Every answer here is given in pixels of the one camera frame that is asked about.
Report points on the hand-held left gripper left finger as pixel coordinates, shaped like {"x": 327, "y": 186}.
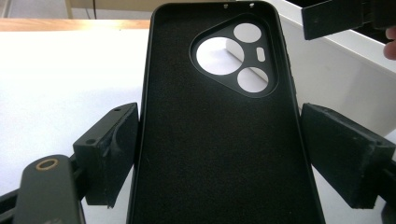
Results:
{"x": 109, "y": 155}

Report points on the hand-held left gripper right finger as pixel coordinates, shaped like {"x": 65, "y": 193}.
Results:
{"x": 342, "y": 155}

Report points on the black phone case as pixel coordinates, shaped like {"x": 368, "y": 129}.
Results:
{"x": 218, "y": 149}

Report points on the wooden table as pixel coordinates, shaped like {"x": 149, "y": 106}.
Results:
{"x": 62, "y": 24}

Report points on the beige wooden furniture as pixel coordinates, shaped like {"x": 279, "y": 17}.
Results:
{"x": 124, "y": 3}

